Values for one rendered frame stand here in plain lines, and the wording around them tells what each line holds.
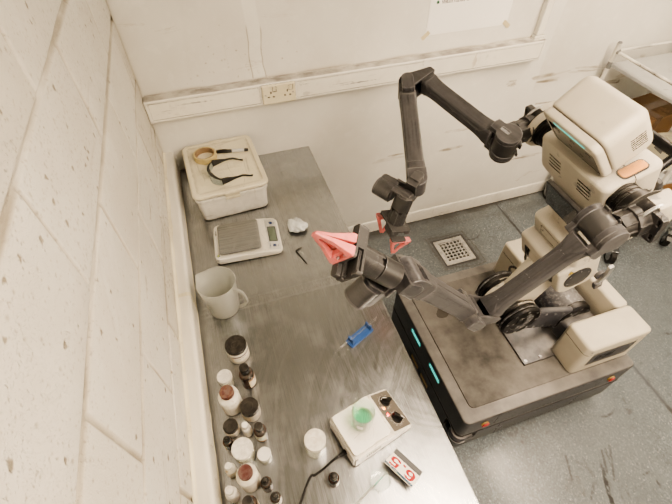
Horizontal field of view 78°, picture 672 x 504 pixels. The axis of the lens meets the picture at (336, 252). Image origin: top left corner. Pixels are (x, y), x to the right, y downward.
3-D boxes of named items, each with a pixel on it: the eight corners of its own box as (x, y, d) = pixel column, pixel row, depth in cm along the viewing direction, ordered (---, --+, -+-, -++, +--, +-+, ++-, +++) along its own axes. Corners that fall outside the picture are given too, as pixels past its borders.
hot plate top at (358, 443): (366, 395, 119) (366, 394, 118) (392, 433, 112) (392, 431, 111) (330, 418, 115) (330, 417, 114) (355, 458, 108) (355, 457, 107)
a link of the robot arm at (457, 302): (470, 291, 121) (490, 323, 115) (454, 301, 123) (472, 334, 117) (402, 245, 88) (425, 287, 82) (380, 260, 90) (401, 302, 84)
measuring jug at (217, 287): (260, 301, 149) (254, 276, 138) (242, 331, 141) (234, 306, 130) (215, 286, 153) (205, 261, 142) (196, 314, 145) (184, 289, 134)
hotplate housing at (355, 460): (384, 391, 128) (387, 380, 122) (411, 428, 120) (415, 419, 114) (322, 431, 120) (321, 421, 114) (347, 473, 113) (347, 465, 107)
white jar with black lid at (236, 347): (224, 353, 136) (220, 342, 130) (242, 341, 139) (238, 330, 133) (235, 368, 132) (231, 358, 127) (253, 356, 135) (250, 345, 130)
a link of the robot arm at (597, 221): (607, 220, 108) (622, 236, 105) (572, 234, 108) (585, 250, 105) (622, 198, 101) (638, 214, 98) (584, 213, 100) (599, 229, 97)
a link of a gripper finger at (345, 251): (308, 217, 80) (346, 237, 84) (300, 249, 76) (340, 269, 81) (329, 204, 75) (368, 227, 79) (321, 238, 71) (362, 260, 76)
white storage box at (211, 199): (253, 159, 204) (248, 133, 193) (273, 207, 181) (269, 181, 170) (189, 173, 196) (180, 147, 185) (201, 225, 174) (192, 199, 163)
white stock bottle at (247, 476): (264, 485, 111) (259, 476, 103) (245, 497, 109) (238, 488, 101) (256, 465, 114) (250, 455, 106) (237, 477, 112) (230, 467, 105)
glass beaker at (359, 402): (378, 427, 112) (380, 416, 106) (356, 438, 111) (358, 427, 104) (366, 404, 117) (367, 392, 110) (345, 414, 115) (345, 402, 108)
